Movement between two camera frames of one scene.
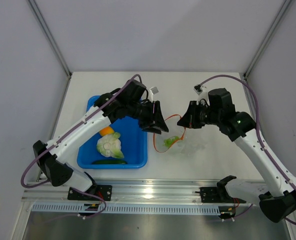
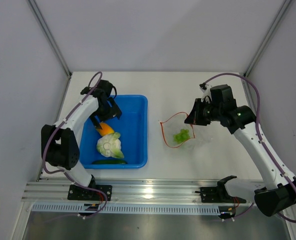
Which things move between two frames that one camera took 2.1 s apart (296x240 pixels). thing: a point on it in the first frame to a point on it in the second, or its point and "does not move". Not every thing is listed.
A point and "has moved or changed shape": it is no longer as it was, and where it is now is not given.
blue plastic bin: [133, 144] does not move
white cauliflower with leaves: [109, 145] does not move
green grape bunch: [168, 142] to [181, 137]
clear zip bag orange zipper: [175, 140] has moved or changed shape
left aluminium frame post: [41, 20] does not move
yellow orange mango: [106, 130] does not move
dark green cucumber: [109, 162] does not move
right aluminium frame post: [270, 33] does not move
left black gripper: [157, 118] to [113, 111]
